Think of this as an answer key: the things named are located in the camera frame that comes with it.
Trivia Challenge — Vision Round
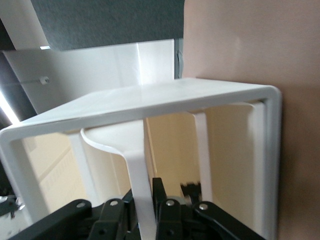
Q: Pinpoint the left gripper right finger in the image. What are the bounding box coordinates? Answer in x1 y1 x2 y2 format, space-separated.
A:
151 176 267 240

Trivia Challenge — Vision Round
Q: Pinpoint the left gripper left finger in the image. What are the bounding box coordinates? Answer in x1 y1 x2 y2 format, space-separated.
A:
7 191 137 240

